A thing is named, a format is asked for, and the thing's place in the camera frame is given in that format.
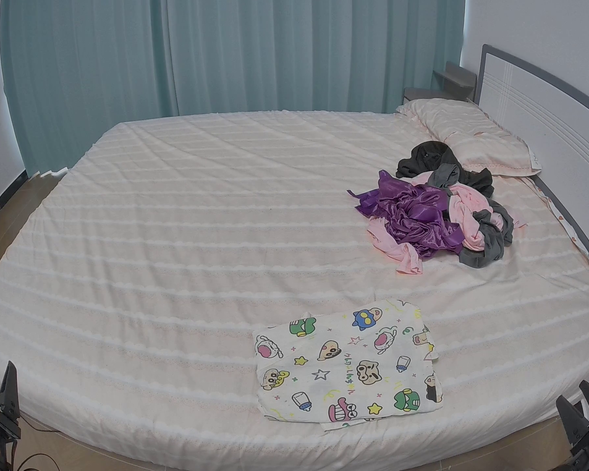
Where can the purple satin garment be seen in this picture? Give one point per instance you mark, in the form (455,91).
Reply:
(412,214)

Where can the dark grey garment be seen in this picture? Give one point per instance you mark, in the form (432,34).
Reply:
(488,248)

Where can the bed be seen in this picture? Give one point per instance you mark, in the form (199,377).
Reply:
(201,214)

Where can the grey bedside table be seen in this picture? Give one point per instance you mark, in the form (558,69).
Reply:
(446,84)

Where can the cream pillow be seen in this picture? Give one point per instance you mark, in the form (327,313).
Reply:
(476,135)

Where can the white printed pyjama top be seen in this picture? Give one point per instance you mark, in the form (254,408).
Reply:
(348,366)

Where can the blue-green curtain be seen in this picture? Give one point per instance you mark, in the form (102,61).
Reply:
(88,66)
(314,37)

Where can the pink garment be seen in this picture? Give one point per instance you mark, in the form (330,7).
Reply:
(464,209)

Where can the black garment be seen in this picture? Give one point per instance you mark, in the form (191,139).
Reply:
(424,157)

